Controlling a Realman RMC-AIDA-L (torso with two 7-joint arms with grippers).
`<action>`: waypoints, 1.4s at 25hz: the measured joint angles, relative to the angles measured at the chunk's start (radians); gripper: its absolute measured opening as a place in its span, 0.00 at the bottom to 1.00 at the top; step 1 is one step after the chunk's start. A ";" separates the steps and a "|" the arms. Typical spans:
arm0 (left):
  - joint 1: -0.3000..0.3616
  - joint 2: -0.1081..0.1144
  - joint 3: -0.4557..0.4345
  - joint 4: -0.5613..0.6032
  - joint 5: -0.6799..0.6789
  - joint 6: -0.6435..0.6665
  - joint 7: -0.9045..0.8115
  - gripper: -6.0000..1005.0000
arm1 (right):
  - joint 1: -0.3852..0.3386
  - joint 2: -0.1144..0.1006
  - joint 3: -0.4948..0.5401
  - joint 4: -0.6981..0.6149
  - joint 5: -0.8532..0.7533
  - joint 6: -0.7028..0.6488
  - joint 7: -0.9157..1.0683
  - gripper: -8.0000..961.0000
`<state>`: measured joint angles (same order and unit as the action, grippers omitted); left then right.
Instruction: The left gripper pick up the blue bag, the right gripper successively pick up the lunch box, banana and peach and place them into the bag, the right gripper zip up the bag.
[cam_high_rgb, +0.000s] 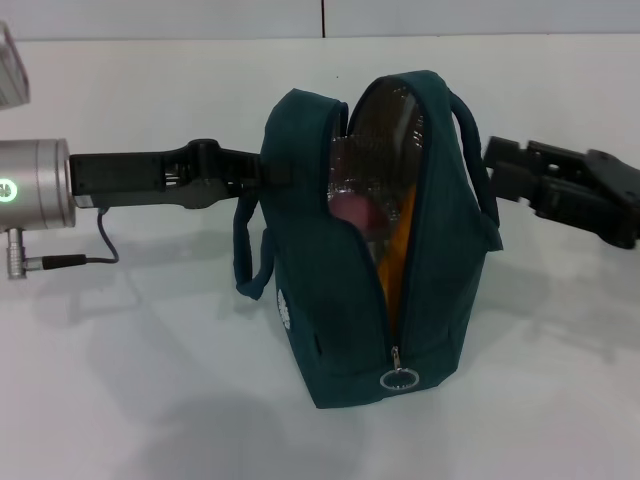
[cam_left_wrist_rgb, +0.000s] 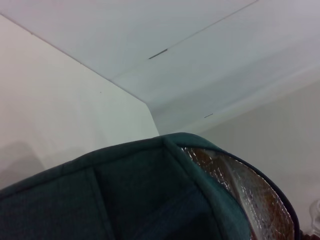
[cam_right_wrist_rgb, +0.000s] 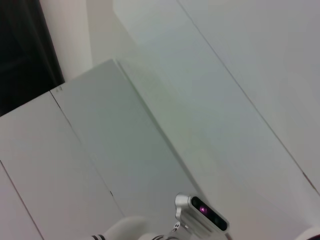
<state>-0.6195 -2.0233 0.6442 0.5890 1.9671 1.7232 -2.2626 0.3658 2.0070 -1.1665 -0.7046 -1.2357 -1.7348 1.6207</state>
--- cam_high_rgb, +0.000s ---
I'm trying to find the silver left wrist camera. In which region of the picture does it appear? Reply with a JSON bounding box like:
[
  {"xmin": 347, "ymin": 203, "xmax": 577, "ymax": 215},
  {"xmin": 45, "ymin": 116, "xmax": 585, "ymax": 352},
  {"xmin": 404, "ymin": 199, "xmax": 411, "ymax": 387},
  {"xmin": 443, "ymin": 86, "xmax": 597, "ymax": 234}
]
[{"xmin": 0, "ymin": 19, "xmax": 32, "ymax": 110}]

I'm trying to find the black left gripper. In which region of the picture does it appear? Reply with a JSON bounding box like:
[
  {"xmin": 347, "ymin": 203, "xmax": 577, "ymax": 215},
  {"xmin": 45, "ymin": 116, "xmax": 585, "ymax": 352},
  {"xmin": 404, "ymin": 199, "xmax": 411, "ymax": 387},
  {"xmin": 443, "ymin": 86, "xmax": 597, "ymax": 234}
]
[{"xmin": 68, "ymin": 138, "xmax": 295, "ymax": 210}]

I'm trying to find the pink toy peach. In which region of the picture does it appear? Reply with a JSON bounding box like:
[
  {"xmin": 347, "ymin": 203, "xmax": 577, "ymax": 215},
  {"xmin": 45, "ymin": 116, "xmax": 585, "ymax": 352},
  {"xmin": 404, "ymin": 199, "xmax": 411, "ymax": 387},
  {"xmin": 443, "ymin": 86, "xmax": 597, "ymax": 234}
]
[{"xmin": 331, "ymin": 192, "xmax": 389, "ymax": 237}]

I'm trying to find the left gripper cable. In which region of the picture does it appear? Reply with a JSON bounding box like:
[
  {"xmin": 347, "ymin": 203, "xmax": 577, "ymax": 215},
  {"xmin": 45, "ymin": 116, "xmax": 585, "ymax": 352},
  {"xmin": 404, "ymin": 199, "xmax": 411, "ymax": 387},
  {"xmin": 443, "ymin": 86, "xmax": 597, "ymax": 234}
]
[{"xmin": 4, "ymin": 205, "xmax": 121, "ymax": 282}]

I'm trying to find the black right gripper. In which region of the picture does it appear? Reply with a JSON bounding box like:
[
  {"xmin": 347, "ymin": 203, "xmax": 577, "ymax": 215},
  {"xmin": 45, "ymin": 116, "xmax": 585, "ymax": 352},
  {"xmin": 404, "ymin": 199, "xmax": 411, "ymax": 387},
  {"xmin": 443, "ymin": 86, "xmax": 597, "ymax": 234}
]
[{"xmin": 482, "ymin": 135, "xmax": 640, "ymax": 250}]

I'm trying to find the yellow banana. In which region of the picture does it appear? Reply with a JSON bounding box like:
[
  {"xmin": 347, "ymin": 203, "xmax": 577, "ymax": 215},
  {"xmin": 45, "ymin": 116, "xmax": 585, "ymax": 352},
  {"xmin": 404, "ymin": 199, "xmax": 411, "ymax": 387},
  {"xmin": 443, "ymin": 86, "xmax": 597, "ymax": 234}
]
[{"xmin": 375, "ymin": 183, "xmax": 420, "ymax": 326}]

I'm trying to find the dark teal insulated lunch bag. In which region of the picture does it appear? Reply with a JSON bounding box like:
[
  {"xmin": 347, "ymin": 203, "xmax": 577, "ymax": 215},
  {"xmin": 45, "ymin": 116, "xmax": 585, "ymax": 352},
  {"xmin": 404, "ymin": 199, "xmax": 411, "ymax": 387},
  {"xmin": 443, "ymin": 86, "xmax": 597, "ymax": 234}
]
[{"xmin": 232, "ymin": 69, "xmax": 504, "ymax": 412}]

